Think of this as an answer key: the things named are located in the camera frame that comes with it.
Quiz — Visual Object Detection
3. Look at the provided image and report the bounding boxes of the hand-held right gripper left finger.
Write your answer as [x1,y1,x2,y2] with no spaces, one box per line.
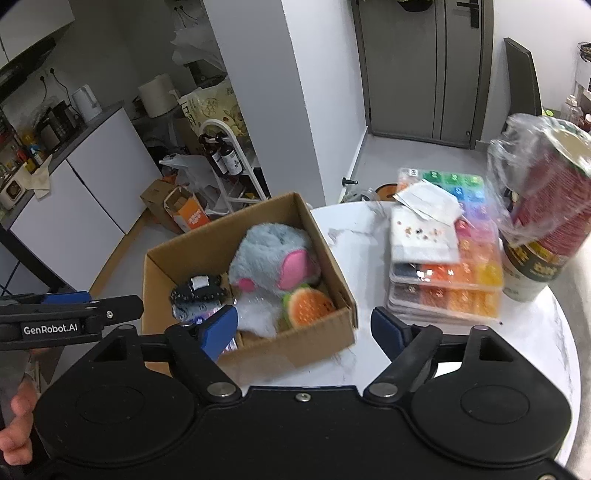
[90,305,243,404]

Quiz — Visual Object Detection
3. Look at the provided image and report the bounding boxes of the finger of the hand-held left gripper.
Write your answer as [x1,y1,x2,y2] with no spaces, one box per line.
[0,290,92,308]
[0,295,144,325]

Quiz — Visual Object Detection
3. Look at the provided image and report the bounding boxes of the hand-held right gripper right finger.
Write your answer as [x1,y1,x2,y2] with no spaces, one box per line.
[362,307,531,404]

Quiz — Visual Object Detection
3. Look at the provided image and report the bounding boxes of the white fluffy toy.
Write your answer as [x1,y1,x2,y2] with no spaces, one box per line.
[235,295,290,339]

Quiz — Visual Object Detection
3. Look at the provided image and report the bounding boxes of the black patterned small pouch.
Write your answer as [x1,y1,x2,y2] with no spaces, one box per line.
[171,274,227,320]

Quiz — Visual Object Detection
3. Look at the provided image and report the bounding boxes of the brown cardboard box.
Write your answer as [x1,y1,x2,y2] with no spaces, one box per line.
[141,191,359,385]

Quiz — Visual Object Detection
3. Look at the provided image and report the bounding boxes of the orange slice plush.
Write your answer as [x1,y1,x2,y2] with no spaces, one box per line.
[283,283,336,330]

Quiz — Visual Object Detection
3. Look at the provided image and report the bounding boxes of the grey plush toy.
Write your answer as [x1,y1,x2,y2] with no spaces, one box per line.
[229,223,322,296]

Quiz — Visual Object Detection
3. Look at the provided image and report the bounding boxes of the person's left hand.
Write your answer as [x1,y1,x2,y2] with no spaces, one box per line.
[0,386,36,465]

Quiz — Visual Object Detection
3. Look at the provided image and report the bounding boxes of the white paper sheets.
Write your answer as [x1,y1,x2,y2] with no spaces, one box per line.
[391,208,461,265]

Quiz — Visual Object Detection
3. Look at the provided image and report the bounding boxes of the colourful bead organizer stack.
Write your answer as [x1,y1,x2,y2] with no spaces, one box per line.
[388,168,504,325]

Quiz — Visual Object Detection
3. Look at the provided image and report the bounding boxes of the small brown carton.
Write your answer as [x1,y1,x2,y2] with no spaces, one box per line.
[140,179,186,234]

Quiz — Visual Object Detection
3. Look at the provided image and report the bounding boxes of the white kitchen cabinet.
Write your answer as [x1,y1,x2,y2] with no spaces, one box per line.
[0,102,163,297]

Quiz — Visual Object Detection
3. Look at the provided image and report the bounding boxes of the orange cardboard box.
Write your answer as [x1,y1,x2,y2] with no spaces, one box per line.
[166,186,211,234]

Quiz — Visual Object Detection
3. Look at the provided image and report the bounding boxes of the beige cloth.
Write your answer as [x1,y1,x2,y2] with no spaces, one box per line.
[30,154,54,195]

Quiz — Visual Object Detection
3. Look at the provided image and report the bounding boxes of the crumpled clear bag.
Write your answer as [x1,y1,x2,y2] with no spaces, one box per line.
[339,187,382,204]

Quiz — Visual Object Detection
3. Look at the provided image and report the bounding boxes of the white paper sheet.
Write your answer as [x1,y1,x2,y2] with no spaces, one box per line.
[392,179,463,227]

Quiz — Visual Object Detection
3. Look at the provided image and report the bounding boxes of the white plastic bag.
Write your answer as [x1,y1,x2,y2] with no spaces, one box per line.
[159,154,218,190]

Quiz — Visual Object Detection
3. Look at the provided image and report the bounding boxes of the white shelf rack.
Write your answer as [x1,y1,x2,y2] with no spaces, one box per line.
[199,119,271,213]

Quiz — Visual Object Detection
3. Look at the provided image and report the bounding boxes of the white electric kettle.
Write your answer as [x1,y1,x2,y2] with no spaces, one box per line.
[71,84,103,123]

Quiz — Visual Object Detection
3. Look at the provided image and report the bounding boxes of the paper towel roll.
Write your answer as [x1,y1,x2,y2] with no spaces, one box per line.
[138,74,179,119]

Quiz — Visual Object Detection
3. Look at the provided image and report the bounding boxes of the yellow rice bag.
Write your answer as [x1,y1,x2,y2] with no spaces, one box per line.
[180,78,250,145]

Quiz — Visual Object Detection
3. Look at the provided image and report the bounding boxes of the grey door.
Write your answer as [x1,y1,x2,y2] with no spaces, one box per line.
[353,0,498,149]

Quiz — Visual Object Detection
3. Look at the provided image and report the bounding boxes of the dark chair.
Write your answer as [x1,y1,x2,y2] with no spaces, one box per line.
[503,38,544,135]

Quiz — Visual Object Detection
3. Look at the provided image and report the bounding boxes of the clear plastic bottle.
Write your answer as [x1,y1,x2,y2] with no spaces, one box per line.
[561,95,581,130]

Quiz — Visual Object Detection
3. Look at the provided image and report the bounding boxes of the black door lock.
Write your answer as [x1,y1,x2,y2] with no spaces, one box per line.
[457,0,484,30]

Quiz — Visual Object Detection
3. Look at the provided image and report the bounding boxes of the white wall cabinet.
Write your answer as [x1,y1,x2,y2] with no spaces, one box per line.
[0,0,75,71]

